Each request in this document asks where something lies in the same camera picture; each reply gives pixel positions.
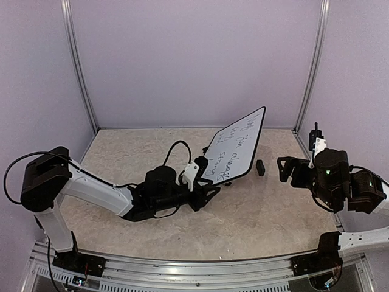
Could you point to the right aluminium corner post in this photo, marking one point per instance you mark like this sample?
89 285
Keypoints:
315 62

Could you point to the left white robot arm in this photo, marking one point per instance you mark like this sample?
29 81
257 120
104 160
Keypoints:
53 173

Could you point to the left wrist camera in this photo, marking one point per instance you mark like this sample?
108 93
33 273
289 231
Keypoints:
189 175

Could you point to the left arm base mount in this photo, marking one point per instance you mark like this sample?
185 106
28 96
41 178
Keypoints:
88 265

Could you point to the small whiteboard with wire stand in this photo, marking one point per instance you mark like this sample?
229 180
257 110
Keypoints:
232 150

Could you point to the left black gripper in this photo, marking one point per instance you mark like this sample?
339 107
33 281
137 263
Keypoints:
200 193

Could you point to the front aluminium rail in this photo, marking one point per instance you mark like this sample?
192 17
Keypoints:
132 274

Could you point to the aluminium corner post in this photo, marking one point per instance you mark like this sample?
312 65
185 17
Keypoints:
76 61
315 62

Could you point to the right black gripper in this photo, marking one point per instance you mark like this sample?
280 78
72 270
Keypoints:
301 165

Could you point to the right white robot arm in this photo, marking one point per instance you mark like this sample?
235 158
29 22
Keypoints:
336 185

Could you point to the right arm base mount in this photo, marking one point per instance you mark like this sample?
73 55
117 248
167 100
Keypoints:
315 262

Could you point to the black whiteboard eraser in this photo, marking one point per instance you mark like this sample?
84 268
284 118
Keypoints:
260 167

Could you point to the left aluminium corner post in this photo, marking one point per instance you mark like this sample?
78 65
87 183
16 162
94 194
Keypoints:
76 61

